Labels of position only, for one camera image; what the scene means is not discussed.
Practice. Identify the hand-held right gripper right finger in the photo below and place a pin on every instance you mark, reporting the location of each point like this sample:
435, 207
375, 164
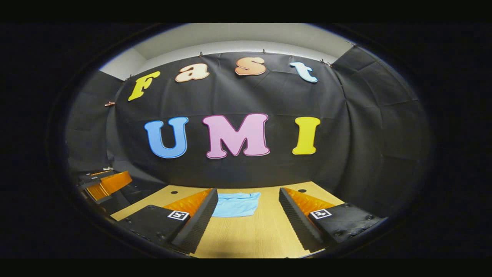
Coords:
298, 223

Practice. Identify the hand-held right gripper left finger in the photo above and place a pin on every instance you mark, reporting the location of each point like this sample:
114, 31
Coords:
196, 229

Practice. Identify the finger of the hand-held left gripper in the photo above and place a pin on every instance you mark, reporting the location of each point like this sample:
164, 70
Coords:
113, 182
94, 176

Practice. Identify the light blue T-shirt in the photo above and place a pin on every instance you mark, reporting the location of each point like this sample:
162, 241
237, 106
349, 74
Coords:
238, 204

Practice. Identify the black backdrop cloth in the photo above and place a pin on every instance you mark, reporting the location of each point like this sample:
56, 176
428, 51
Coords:
246, 96

